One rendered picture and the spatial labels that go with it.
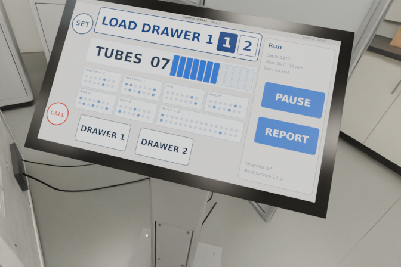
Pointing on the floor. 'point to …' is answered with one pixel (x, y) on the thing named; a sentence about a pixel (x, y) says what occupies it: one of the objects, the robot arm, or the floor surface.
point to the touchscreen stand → (175, 229)
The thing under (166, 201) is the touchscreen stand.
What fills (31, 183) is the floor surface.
